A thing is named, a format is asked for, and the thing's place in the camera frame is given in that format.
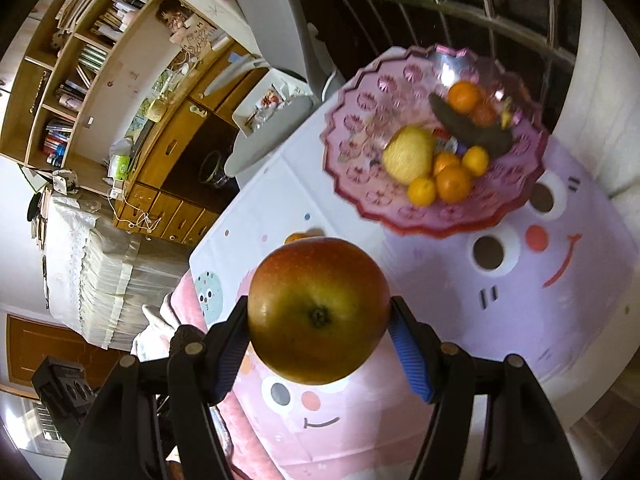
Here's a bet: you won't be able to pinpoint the red-yellow apple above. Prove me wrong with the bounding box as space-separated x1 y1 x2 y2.
247 237 390 386

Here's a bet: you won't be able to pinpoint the medium orange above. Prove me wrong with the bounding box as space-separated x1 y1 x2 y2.
435 166 473 205

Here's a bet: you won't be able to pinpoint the small orange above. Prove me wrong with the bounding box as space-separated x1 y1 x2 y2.
407 177 437 207
461 146 491 178

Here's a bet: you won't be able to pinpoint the dark avocado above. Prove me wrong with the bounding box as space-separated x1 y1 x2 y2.
169 324 205 358

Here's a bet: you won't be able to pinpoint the red lychee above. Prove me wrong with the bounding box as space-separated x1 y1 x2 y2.
433 151 460 177

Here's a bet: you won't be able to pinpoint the large orange with stem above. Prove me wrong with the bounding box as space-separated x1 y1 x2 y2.
447 80 483 115

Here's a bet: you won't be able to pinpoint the brown wooden door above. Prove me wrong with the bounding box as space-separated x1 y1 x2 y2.
4 314 124 388

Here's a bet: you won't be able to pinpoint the white lace covered furniture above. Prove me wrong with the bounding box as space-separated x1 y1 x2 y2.
40 192 191 351

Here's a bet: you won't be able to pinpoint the cartoon monster tablecloth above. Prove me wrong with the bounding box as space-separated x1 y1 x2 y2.
190 47 639 479

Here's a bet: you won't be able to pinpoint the wooden desk with drawers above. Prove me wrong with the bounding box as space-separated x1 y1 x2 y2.
113 41 267 247

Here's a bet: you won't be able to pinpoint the black waste bin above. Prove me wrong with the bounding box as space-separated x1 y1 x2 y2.
198 150 234 188

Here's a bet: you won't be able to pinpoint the small tangerine near apple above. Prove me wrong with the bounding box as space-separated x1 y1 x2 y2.
283 230 324 245

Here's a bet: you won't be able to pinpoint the wooden bookshelf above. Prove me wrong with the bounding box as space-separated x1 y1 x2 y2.
0 0 237 196

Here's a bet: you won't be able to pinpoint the yellow pear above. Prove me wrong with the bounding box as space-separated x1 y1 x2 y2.
382 126 435 186

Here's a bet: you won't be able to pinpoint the white box tray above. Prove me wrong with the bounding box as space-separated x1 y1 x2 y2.
232 68 318 136

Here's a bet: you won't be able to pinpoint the purple glass fruit plate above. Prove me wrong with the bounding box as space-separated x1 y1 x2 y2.
321 46 549 238

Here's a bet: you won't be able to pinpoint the metal window bars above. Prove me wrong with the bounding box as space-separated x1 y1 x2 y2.
299 0 584 131

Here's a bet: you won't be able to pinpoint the grey office chair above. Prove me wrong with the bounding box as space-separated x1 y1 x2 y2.
224 0 345 188

